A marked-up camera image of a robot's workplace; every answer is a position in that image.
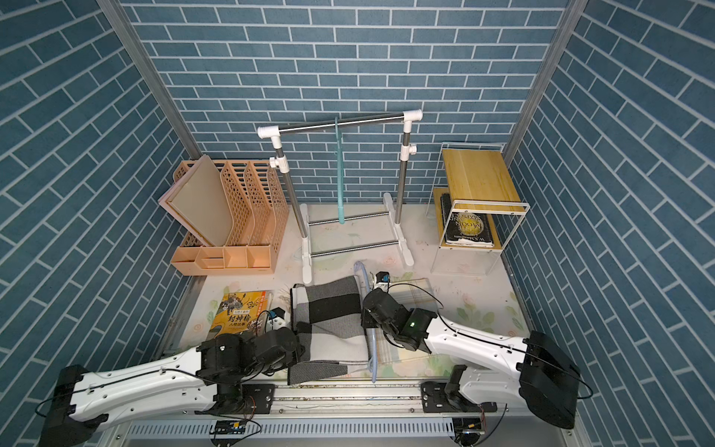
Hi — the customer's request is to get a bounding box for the green circuit board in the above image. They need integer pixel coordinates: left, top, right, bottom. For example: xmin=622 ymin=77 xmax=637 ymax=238
xmin=210 ymin=420 xmax=246 ymax=438

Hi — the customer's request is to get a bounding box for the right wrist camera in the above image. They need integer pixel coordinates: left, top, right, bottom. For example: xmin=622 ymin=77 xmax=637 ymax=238
xmin=374 ymin=271 xmax=390 ymax=292

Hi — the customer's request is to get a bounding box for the white steel clothes rack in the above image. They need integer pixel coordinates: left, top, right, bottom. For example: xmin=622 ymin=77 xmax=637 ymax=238
xmin=257 ymin=109 xmax=423 ymax=285

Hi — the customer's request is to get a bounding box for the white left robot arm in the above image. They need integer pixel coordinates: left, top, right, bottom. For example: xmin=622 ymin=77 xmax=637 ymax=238
xmin=39 ymin=327 xmax=305 ymax=446

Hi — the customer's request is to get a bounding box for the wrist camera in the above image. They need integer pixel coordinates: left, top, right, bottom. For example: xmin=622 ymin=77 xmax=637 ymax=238
xmin=257 ymin=307 xmax=289 ymax=335
xmin=374 ymin=271 xmax=390 ymax=292

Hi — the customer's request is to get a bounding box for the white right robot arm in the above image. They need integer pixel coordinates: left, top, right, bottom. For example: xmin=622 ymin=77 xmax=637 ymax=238
xmin=363 ymin=289 xmax=586 ymax=429

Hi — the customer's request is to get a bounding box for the translucent blue clothes hanger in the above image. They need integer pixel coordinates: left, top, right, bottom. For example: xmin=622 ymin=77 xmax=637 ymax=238
xmin=353 ymin=261 xmax=378 ymax=384

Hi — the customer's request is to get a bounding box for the black grey checkered scarf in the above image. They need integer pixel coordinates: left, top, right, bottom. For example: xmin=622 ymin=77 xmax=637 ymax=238
xmin=288 ymin=276 xmax=370 ymax=386

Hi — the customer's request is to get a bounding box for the yellow illustrated comic book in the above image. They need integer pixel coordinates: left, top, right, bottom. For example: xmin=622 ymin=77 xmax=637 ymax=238
xmin=207 ymin=291 xmax=272 ymax=340

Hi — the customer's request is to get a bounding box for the teal green clothes hanger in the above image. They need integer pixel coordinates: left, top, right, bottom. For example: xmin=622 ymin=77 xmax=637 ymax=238
xmin=334 ymin=118 xmax=346 ymax=225

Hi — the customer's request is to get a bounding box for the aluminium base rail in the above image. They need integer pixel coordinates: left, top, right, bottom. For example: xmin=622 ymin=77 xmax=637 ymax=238
xmin=99 ymin=381 xmax=579 ymax=446

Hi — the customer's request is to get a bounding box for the beige flat board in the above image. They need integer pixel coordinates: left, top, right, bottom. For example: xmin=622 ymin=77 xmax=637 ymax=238
xmin=158 ymin=156 xmax=233 ymax=246

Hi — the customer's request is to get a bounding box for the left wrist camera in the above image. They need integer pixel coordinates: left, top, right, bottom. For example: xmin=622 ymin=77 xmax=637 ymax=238
xmin=257 ymin=307 xmax=289 ymax=335

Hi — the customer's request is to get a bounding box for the wood and wire shelf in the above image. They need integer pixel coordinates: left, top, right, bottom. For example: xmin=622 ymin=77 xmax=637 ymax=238
xmin=430 ymin=143 xmax=531 ymax=276

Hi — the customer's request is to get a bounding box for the floral table mat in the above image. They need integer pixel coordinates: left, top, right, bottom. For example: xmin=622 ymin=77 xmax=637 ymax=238
xmin=174 ymin=204 xmax=530 ymax=351

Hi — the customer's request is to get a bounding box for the orange plastic file organizer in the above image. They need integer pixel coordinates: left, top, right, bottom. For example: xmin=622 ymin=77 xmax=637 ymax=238
xmin=171 ymin=159 xmax=288 ymax=277

